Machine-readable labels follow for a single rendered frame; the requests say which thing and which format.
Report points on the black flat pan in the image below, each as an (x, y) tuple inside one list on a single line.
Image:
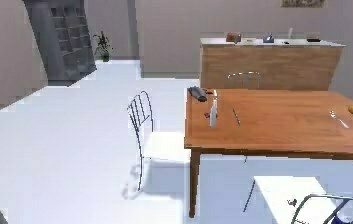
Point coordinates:
[(313, 39)]

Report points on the dark thin knife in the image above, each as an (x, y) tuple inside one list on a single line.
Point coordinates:
[(236, 116)]

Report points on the dark grey cylinder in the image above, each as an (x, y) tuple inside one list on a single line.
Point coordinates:
[(198, 93)]

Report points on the grey bookshelf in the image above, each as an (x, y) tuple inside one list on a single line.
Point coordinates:
[(70, 40)]

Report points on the brown wooden dining table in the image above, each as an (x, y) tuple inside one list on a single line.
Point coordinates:
[(284, 126)]

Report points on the brown bread loaf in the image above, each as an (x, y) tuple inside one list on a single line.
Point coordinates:
[(233, 37)]

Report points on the green house plant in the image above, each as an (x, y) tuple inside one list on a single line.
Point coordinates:
[(103, 46)]

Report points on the clear glass bottle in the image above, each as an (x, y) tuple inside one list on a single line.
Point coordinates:
[(213, 111)]

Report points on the small dark red object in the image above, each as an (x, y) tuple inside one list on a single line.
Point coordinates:
[(207, 115)]

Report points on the framed wall picture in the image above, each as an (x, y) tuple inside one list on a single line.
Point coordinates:
[(302, 3)]

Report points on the wooden counter with white top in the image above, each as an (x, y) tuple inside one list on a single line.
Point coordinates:
[(267, 66)]

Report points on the blue grey small object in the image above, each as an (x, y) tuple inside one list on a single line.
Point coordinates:
[(268, 38)]

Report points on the white upright bottle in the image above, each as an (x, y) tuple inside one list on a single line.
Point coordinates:
[(290, 33)]

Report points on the silver fork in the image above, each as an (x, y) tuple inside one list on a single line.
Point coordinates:
[(339, 120)]

